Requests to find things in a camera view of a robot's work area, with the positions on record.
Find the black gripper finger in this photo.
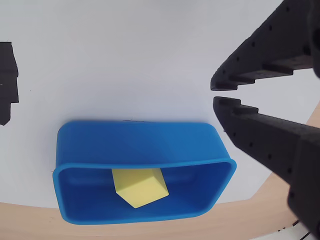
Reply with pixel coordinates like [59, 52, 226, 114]
[213, 96, 320, 236]
[210, 0, 320, 91]

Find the yellow cube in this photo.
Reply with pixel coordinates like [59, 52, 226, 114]
[111, 168, 170, 209]

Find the white rectangular board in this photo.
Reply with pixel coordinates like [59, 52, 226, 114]
[0, 0, 320, 210]

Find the blue rectangular bin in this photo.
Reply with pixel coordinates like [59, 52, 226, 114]
[52, 120, 238, 226]

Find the black tape patch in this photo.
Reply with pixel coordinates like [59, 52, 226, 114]
[0, 41, 20, 127]

